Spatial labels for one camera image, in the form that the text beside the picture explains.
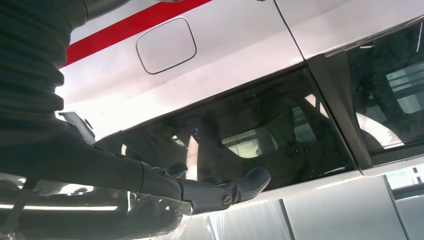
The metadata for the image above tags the white car fuel flap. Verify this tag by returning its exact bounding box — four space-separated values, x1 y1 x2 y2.
135 17 198 75

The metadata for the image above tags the white car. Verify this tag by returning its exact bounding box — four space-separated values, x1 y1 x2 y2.
54 0 424 240

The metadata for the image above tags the clear plastic hand wrap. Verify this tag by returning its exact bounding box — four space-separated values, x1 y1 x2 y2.
0 172 194 240

